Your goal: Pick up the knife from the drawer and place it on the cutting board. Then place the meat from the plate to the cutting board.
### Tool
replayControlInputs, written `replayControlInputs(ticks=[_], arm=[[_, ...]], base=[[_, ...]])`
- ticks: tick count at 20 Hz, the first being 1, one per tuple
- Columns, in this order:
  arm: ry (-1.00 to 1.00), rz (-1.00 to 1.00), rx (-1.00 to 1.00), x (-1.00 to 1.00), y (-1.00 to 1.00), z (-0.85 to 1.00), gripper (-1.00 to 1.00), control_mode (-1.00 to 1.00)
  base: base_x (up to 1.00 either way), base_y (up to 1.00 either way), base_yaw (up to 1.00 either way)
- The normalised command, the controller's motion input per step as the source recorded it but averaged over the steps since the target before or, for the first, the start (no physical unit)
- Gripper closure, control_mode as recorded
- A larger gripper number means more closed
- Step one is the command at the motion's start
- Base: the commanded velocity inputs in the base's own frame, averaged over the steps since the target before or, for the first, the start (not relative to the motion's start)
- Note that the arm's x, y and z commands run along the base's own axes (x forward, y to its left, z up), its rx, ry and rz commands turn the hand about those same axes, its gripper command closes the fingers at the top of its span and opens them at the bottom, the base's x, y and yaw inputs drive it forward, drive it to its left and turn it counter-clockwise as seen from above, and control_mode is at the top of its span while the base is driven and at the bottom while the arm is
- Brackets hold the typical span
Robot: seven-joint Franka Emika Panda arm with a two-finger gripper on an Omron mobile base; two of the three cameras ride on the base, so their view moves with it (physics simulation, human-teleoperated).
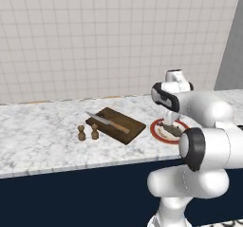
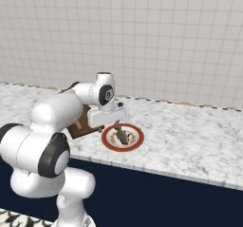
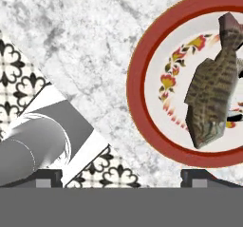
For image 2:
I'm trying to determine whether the brown wooden cutting board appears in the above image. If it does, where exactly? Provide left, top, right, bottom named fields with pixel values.
left=66, top=104, right=100, bottom=140

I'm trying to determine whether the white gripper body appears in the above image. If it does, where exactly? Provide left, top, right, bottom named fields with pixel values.
left=86, top=105, right=127, bottom=129

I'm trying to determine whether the red rimmed white plate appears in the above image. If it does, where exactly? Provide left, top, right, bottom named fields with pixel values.
left=101, top=123, right=145, bottom=153

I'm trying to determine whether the brown piece of meat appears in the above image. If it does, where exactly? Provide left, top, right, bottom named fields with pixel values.
left=115, top=128, right=130, bottom=145

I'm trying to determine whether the dark navy cabinet front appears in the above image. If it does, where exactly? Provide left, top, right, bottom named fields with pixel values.
left=0, top=157, right=243, bottom=227

